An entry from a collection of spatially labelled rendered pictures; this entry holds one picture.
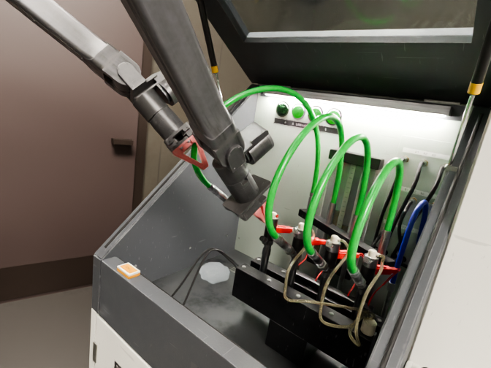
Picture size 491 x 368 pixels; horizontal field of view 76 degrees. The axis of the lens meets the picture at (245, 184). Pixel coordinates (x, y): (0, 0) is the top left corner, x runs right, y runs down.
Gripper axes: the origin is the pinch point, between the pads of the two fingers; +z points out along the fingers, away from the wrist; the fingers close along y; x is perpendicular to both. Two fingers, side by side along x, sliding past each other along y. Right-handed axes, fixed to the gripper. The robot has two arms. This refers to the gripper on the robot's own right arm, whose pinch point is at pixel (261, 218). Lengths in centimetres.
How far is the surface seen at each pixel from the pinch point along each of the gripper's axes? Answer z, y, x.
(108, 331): 7.6, -43.8, 19.4
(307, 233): -9.3, -1.5, -18.8
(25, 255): 41, -81, 161
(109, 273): -4.2, -33.3, 20.8
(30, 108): -22, -19, 162
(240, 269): 9.5, -11.1, 2.7
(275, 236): -4.9, -3.6, -10.5
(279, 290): 11.2, -8.8, -8.5
